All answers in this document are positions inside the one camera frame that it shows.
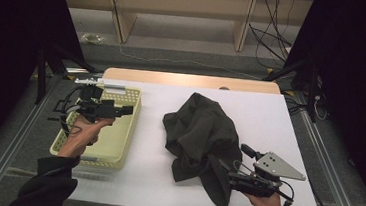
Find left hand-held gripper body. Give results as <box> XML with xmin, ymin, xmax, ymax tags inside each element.
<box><xmin>71</xmin><ymin>77</ymin><xmax>121</xmax><ymax>125</ymax></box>

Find black floor cables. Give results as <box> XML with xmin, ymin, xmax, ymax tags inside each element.
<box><xmin>281</xmin><ymin>96</ymin><xmax>310</xmax><ymax>117</ymax></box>

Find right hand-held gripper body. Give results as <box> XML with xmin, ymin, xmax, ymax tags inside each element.
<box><xmin>226</xmin><ymin>148</ymin><xmax>309</xmax><ymax>202</ymax></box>

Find person's left hand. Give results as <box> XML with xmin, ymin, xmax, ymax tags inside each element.
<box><xmin>57</xmin><ymin>111</ymin><xmax>116</xmax><ymax>162</ymax></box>

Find dark pleated skirt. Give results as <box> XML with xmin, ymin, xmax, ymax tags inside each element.
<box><xmin>155</xmin><ymin>89</ymin><xmax>250</xmax><ymax>206</ymax></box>

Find crumpled clear plastic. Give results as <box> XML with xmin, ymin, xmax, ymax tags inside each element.
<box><xmin>81</xmin><ymin>32</ymin><xmax>105</xmax><ymax>46</ymax></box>

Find pale yellow plastic basket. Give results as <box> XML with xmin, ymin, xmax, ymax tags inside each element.
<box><xmin>48</xmin><ymin>79</ymin><xmax>144</xmax><ymax>173</ymax></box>

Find black cable bundle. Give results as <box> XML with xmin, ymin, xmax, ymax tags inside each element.
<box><xmin>244</xmin><ymin>0</ymin><xmax>298</xmax><ymax>71</ymax></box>

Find wooden shelf unit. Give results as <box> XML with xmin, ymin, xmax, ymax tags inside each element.
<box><xmin>55</xmin><ymin>0</ymin><xmax>314</xmax><ymax>60</ymax></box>

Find white cable coil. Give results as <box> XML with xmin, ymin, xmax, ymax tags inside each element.
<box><xmin>311</xmin><ymin>93</ymin><xmax>330</xmax><ymax>123</ymax></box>

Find white foam board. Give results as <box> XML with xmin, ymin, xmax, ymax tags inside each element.
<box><xmin>68</xmin><ymin>76</ymin><xmax>335</xmax><ymax>206</ymax></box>

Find aluminium floor rail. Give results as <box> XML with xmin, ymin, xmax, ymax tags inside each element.
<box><xmin>283</xmin><ymin>92</ymin><xmax>366</xmax><ymax>206</ymax></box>
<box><xmin>0</xmin><ymin>73</ymin><xmax>64</xmax><ymax>206</ymax></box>

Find black curtain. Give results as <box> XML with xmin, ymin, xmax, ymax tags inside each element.
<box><xmin>272</xmin><ymin>0</ymin><xmax>366</xmax><ymax>206</ymax></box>
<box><xmin>0</xmin><ymin>0</ymin><xmax>91</xmax><ymax>185</ymax></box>

